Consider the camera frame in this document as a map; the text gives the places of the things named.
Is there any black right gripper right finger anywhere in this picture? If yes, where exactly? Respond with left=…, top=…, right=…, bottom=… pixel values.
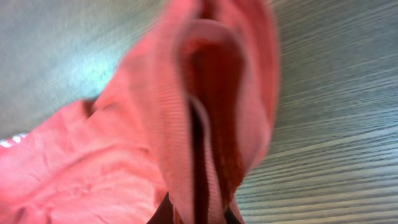
left=224, top=207, right=241, bottom=224

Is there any red printed t-shirt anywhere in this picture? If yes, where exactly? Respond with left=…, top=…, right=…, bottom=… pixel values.
left=1, top=0, right=280, bottom=223

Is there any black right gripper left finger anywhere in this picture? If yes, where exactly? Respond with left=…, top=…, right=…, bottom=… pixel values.
left=147, top=193, right=174, bottom=224

